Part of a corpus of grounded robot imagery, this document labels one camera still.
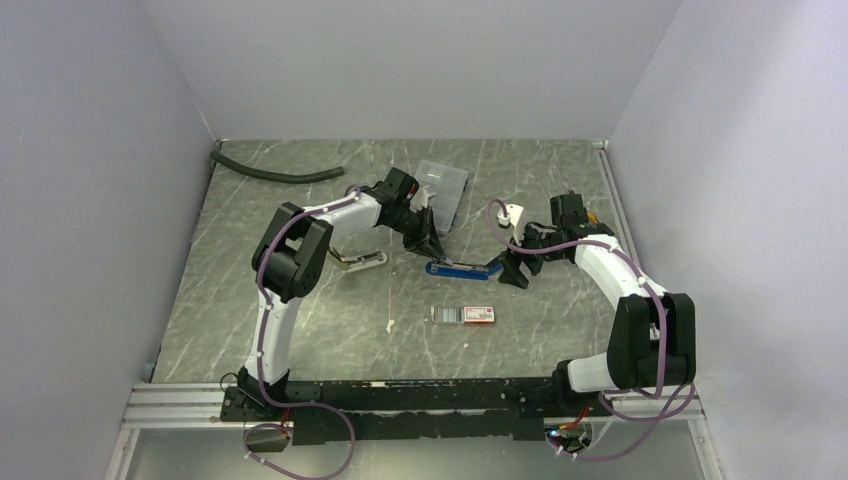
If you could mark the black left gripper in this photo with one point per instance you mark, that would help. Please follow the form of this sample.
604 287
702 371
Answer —
427 240

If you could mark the red white staples box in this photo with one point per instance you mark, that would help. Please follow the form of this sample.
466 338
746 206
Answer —
463 315

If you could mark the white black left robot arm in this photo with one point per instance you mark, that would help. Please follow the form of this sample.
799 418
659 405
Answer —
290 257

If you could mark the aluminium frame rail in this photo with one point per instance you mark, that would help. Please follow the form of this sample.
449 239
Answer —
219 405

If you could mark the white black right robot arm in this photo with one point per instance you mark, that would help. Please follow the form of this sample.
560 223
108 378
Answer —
652 342

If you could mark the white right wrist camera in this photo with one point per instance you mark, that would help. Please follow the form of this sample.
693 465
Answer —
511 217

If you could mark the small beige white stapler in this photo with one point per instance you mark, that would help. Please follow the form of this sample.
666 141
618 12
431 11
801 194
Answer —
356 263

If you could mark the clear plastic screw organizer box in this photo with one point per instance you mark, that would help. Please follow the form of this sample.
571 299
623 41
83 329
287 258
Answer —
445 185

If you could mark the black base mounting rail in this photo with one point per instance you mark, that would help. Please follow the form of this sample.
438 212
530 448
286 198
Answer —
334 425

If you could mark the blue black stapler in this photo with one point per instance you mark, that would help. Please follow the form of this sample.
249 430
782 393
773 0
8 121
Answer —
459 270

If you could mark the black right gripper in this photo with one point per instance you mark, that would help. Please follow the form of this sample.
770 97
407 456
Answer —
511 273

